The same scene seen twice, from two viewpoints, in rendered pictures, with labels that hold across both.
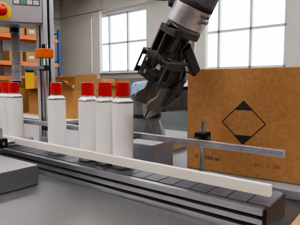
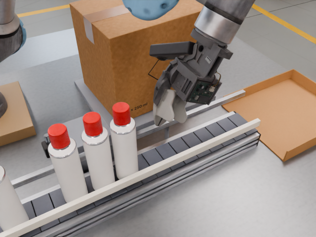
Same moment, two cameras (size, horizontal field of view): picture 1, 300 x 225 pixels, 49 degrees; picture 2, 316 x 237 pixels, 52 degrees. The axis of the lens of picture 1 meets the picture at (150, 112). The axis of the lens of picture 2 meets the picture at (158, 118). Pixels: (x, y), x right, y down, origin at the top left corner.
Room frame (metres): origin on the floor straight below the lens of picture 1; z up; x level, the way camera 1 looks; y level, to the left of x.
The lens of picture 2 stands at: (0.54, 0.47, 1.48)
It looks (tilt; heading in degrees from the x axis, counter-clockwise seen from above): 42 degrees down; 292
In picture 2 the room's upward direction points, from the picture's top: straight up
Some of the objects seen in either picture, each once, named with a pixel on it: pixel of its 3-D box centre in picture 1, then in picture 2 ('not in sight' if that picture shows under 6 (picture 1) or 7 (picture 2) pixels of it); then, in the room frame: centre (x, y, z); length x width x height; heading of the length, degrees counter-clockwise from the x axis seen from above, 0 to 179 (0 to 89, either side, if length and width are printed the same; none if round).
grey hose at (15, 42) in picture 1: (15, 56); not in sight; (1.24, 0.50, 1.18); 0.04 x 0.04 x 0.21
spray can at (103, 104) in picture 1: (105, 123); (98, 154); (0.82, 0.11, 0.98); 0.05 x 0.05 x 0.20
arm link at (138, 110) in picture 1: (147, 96); not in sight; (1.29, 0.01, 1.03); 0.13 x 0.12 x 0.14; 89
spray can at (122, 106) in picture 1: (122, 125); (124, 144); (0.78, 0.07, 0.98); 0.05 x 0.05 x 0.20
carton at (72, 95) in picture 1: (71, 95); not in sight; (2.96, 0.70, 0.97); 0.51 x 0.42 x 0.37; 145
